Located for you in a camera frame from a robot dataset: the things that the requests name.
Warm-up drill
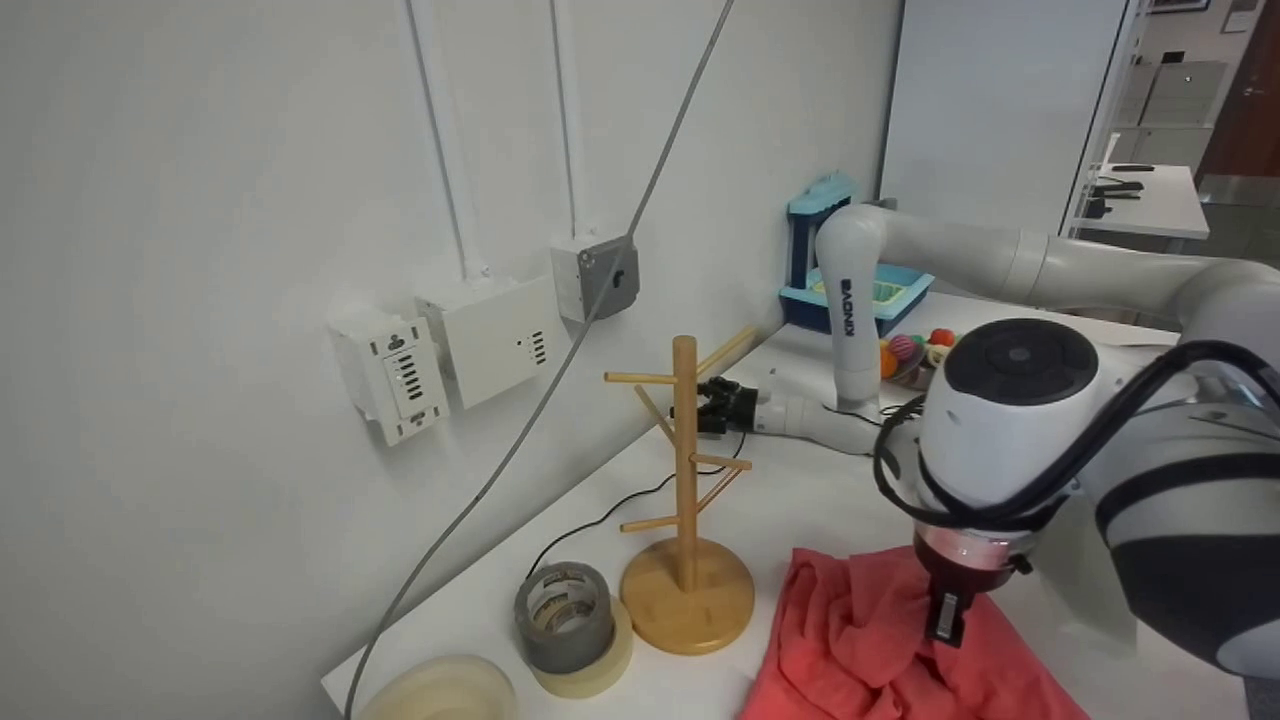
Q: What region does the orange cloth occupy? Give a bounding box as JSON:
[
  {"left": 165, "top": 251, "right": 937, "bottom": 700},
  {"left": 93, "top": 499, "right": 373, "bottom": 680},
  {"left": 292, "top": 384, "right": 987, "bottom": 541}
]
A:
[{"left": 738, "top": 546, "right": 1091, "bottom": 720}]

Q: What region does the wooden mug tree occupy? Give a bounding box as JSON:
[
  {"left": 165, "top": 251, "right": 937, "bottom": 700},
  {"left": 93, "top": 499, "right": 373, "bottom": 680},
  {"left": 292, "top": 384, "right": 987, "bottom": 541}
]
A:
[{"left": 604, "top": 325, "right": 761, "bottom": 657}]

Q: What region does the white robot with black gripper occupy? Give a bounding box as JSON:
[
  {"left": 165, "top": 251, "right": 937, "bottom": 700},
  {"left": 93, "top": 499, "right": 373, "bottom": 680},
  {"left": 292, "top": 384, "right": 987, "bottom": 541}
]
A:
[{"left": 672, "top": 203, "right": 1206, "bottom": 457}]

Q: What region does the blue dish rack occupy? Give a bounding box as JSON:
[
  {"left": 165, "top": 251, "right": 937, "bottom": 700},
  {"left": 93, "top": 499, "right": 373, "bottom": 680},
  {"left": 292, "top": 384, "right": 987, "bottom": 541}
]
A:
[{"left": 779, "top": 171, "right": 937, "bottom": 337}]

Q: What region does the beige masking tape roll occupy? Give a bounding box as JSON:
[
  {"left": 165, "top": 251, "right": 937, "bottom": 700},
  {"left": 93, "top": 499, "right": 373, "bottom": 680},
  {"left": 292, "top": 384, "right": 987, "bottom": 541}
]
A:
[{"left": 530, "top": 597, "right": 635, "bottom": 699}]

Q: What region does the white table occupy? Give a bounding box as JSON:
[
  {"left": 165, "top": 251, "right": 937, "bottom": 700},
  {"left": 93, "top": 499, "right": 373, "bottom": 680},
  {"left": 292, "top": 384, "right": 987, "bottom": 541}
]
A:
[{"left": 1072, "top": 163, "right": 1212, "bottom": 242}]

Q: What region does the grey junction box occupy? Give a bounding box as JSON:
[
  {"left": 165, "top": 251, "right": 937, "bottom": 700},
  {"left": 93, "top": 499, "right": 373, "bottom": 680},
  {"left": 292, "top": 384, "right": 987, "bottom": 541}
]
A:
[{"left": 549, "top": 233, "right": 642, "bottom": 324}]

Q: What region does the white partition board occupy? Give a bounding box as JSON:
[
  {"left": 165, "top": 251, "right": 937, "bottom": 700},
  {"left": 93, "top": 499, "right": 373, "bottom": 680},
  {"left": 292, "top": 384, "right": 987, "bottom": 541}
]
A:
[{"left": 878, "top": 0, "right": 1141, "bottom": 237}]

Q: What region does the grey cabinet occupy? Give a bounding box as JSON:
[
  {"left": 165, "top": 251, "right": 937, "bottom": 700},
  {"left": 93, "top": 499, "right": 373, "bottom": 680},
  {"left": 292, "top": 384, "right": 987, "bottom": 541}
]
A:
[{"left": 1108, "top": 59, "right": 1229, "bottom": 173}]

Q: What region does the cream tape roll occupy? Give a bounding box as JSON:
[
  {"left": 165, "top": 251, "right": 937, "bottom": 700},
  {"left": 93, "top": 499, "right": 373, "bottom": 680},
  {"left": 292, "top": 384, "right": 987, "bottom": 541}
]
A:
[{"left": 354, "top": 654, "right": 520, "bottom": 720}]

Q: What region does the brown door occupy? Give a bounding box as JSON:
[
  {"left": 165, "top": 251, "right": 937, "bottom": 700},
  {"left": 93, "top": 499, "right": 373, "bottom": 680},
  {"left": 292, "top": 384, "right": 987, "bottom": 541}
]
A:
[{"left": 1196, "top": 0, "right": 1280, "bottom": 183}]

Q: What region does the black cable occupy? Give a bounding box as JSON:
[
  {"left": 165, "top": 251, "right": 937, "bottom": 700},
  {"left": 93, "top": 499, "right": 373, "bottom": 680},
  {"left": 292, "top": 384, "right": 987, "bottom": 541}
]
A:
[{"left": 524, "top": 432, "right": 749, "bottom": 585}]

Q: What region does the grey duct tape roll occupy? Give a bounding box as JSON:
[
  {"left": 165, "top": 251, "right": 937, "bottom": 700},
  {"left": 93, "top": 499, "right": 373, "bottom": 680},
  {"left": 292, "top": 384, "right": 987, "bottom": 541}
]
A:
[{"left": 514, "top": 561, "right": 617, "bottom": 675}]

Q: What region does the grey cable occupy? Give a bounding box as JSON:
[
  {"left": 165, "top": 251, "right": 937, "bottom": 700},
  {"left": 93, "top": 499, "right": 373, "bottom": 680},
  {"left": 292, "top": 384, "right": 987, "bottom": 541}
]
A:
[{"left": 343, "top": 0, "right": 738, "bottom": 720}]

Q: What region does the white wall box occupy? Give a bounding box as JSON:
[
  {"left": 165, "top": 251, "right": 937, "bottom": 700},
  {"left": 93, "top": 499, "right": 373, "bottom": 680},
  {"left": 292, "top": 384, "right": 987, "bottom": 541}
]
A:
[{"left": 414, "top": 274, "right": 562, "bottom": 410}]

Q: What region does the white wall control panel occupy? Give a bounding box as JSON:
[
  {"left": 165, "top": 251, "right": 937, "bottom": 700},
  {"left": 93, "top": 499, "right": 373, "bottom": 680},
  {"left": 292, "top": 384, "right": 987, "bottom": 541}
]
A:
[{"left": 327, "top": 304, "right": 452, "bottom": 448}]

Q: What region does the white wall conduit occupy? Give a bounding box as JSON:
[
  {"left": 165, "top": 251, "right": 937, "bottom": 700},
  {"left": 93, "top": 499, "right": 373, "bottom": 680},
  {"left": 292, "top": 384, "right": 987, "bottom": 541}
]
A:
[
  {"left": 404, "top": 0, "right": 490, "bottom": 283},
  {"left": 547, "top": 0, "right": 593, "bottom": 243}
]

